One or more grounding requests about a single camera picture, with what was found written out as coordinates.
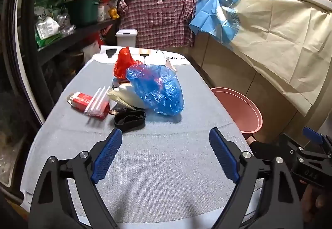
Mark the green and white packet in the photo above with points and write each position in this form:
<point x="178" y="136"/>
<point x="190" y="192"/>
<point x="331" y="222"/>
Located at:
<point x="46" y="29"/>

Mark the blue plastic bag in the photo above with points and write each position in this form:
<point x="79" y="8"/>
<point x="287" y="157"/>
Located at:
<point x="160" y="94"/>

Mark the pink waste bin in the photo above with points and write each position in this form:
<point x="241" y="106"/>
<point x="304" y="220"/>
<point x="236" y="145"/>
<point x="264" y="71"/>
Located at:
<point x="238" y="109"/>

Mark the grey table mat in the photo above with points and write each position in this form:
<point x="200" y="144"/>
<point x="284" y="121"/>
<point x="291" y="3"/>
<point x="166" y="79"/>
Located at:
<point x="168" y="153"/>

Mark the green storage box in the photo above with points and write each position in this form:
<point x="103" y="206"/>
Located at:
<point x="83" y="11"/>

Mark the person's right hand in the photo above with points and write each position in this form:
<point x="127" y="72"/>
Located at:
<point x="311" y="200"/>

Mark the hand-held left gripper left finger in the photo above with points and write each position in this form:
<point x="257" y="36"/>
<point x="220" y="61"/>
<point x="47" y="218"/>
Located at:
<point x="106" y="156"/>

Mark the white printed sheet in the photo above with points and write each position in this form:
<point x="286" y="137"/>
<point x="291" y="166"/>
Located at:
<point x="155" y="56"/>

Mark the orange bag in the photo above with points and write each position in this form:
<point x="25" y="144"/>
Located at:
<point x="96" y="38"/>

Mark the red plastic bag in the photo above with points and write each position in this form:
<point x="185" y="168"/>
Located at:
<point x="124" y="63"/>

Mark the plastic white straws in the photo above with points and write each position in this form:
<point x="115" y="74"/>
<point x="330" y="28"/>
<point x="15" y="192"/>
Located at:
<point x="97" y="102"/>

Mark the black elastic band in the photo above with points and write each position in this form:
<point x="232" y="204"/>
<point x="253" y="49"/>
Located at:
<point x="122" y="125"/>

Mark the black shelf rack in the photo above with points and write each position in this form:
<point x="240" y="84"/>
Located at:
<point x="77" y="33"/>

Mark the blue and cream cloth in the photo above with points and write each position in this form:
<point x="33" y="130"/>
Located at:
<point x="272" y="37"/>

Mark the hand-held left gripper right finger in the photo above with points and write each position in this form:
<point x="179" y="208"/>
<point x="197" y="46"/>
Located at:
<point x="223" y="159"/>

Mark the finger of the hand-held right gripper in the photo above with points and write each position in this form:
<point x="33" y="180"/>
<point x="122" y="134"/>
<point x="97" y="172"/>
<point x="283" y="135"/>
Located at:
<point x="288" y="143"/>
<point x="312" y="134"/>

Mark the red and white box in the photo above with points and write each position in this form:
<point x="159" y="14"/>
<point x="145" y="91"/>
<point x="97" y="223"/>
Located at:
<point x="79" y="99"/>

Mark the cream paper wrapper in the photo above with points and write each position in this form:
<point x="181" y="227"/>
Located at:
<point x="124" y="95"/>

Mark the white lidded bin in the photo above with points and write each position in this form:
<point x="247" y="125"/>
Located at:
<point x="125" y="38"/>

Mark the yellow toy figure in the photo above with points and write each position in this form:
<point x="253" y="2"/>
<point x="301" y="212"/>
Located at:
<point x="113" y="13"/>

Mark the red plaid shirt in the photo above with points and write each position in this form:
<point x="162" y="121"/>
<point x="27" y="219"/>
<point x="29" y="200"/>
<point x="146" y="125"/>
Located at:
<point x="155" y="24"/>

